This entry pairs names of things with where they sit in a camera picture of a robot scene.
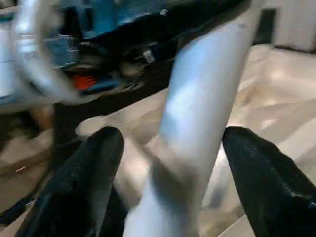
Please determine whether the white plastic table top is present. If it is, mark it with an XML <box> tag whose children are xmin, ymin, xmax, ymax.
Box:
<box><xmin>74</xmin><ymin>44</ymin><xmax>316</xmax><ymax>237</ymax></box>

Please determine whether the white plastic table leg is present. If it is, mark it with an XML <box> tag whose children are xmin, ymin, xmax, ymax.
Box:
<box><xmin>123</xmin><ymin>0</ymin><xmax>265</xmax><ymax>237</ymax></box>

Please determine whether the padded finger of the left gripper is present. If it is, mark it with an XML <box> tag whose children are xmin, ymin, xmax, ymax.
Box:
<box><xmin>163</xmin><ymin>0</ymin><xmax>250</xmax><ymax>47</ymax></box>

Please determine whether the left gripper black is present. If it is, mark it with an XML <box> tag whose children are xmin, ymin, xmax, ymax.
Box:
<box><xmin>64</xmin><ymin>20</ymin><xmax>173</xmax><ymax>94</ymax></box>

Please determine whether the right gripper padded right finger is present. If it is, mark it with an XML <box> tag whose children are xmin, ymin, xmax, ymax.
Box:
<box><xmin>222</xmin><ymin>126</ymin><xmax>316</xmax><ymax>237</ymax></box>

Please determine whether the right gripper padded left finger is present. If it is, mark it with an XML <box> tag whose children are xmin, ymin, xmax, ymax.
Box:
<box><xmin>15</xmin><ymin>126</ymin><xmax>125</xmax><ymax>237</ymax></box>

